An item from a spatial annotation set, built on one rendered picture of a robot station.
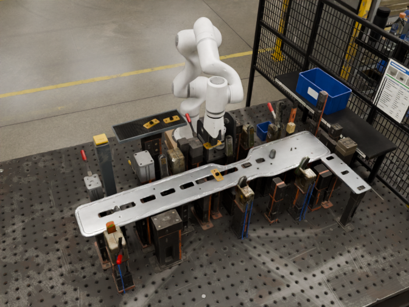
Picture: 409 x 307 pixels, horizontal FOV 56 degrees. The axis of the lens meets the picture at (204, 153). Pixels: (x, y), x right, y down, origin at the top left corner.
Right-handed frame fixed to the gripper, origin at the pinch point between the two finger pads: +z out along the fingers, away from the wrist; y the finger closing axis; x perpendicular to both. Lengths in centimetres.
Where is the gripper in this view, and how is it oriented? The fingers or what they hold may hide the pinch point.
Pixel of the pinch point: (212, 140)
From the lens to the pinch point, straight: 176.7
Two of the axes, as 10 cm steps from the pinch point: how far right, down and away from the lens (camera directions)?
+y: 5.0, 6.0, -6.2
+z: -0.4, 7.4, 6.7
